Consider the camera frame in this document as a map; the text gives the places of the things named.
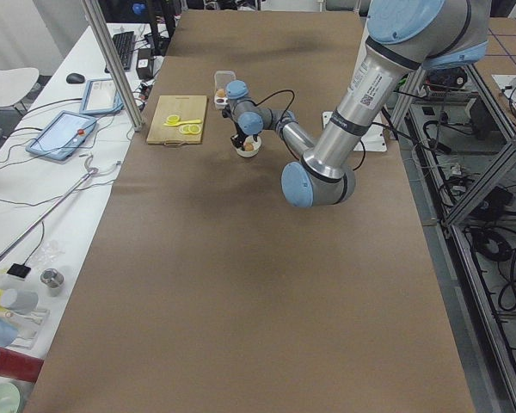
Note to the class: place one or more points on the white bowl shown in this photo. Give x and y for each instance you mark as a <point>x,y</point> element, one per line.
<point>256,141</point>

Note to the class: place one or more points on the blue teach pendant near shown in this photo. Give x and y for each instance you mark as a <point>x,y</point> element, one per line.
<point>59,139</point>

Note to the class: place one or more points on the grey cup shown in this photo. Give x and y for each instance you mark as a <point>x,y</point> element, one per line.
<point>19,301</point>

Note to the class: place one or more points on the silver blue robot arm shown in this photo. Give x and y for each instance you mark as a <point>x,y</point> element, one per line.
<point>403,36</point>

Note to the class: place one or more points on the black square pad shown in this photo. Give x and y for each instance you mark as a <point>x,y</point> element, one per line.
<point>20,271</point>

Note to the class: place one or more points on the green bowl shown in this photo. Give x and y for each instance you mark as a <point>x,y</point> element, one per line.
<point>10,398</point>

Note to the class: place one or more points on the red cylinder bottle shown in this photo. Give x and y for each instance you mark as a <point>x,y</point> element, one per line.
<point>15,365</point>

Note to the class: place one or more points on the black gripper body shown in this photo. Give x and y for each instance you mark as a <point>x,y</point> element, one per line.
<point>240,138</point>

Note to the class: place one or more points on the white chair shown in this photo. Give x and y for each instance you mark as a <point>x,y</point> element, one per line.
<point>15,84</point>

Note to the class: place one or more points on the blue teach pendant far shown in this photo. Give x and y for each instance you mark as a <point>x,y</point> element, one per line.
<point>100,97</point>

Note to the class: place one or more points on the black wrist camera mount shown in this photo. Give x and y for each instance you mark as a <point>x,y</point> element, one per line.
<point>226,112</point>

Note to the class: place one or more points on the blue teach pendant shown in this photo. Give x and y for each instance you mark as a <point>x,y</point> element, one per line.
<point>100,97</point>
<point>59,139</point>

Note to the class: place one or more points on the black computer mouse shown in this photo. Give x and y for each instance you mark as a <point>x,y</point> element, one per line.
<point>75,78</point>

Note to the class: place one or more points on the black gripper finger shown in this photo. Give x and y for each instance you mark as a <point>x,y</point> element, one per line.
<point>234,140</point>

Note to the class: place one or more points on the black power adapter box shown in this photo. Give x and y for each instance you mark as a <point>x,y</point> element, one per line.
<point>145,64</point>

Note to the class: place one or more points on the clear plastic egg box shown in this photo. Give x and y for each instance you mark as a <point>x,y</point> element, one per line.
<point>221,79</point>

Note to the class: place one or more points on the lemon slice lower front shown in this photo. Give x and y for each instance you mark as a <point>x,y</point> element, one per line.
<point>193,129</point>

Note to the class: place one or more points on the wooden cutting board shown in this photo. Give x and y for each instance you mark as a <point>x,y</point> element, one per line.
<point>188,108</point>

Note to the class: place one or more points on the black keyboard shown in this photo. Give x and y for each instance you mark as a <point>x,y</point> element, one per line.
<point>124,45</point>

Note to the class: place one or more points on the white metal base plate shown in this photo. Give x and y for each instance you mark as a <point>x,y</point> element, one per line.
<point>373,140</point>

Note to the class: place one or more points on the aluminium frame post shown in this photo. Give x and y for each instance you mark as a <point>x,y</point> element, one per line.
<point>96,20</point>

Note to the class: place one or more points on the small metal cylinder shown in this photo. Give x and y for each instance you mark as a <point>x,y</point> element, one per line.
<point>53,280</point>

